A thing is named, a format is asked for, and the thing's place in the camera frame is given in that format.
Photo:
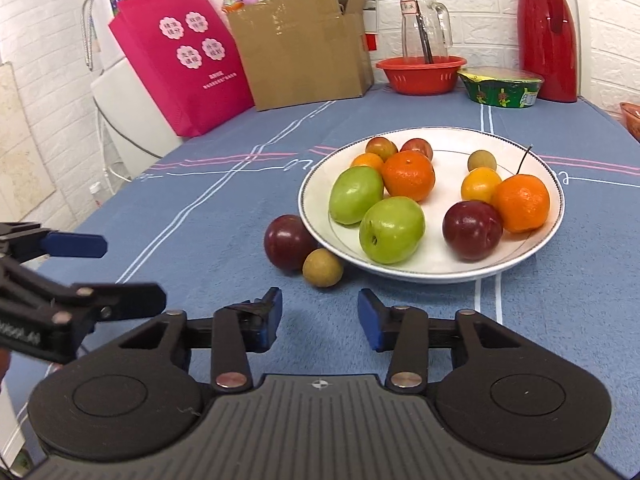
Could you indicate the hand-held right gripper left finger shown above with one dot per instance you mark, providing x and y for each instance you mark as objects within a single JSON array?
[{"x": 270, "y": 315}]

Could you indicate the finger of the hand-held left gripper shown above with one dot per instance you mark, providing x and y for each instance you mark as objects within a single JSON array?
[
  {"x": 75, "y": 246},
  {"x": 130, "y": 300}
]

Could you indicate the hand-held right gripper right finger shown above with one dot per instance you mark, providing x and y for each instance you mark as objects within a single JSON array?
[{"x": 370, "y": 320}]

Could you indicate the brown longan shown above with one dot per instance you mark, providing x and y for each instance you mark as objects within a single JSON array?
[
  {"x": 482, "y": 161},
  {"x": 322, "y": 267}
]

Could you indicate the dark purple plum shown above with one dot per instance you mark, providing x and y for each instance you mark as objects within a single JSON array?
[
  {"x": 289, "y": 242},
  {"x": 472, "y": 230}
]

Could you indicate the round green fruit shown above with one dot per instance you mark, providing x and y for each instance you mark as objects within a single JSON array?
[{"x": 391, "y": 230}]

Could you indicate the white plate with blue rim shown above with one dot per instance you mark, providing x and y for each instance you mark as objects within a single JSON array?
[{"x": 320, "y": 207}]

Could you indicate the oval green fruit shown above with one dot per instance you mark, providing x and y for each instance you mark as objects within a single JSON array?
[{"x": 355, "y": 195}]

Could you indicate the small orange kumquat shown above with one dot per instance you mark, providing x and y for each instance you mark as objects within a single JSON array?
[{"x": 366, "y": 161}]

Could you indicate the small red fruit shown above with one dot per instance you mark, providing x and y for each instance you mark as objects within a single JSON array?
[
  {"x": 417, "y": 147},
  {"x": 381, "y": 149}
]

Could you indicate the yellow orange citrus fruit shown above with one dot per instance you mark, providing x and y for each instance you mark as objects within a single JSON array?
[{"x": 480, "y": 185}]

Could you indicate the orange mandarin with stem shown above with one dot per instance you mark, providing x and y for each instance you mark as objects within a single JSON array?
[{"x": 520, "y": 205}]

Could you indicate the small clear bottle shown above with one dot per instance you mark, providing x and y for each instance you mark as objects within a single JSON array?
[{"x": 95, "y": 195}]

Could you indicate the blue striped tablecloth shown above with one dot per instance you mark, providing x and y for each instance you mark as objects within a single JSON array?
[{"x": 200, "y": 220}]

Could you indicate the beige board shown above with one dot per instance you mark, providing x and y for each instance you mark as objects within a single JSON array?
[{"x": 22, "y": 150}]

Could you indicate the white rounded appliance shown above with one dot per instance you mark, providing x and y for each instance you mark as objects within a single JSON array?
[{"x": 135, "y": 120}]

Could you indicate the pink tote bag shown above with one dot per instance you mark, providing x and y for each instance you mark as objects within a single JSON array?
[{"x": 190, "y": 90}]

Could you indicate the white appliance with panel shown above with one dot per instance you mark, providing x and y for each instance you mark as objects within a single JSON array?
[{"x": 107, "y": 45}]

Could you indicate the red plastic basket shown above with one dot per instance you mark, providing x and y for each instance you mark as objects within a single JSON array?
[{"x": 420, "y": 80}]

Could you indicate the cardboard box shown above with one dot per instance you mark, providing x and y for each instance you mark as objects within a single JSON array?
[{"x": 300, "y": 60}]

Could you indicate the green instant noodle bowl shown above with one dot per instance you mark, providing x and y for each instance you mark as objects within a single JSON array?
[{"x": 500, "y": 92}]

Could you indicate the metal utensil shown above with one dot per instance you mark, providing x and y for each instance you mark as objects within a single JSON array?
[{"x": 424, "y": 40}]

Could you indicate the glass pitcher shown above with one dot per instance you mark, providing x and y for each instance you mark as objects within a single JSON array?
[{"x": 440, "y": 35}]

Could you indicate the red thermos jug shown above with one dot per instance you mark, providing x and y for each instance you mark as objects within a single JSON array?
[{"x": 545, "y": 50}]

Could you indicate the brown bowl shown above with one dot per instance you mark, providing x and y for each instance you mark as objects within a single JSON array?
[{"x": 632, "y": 120}]

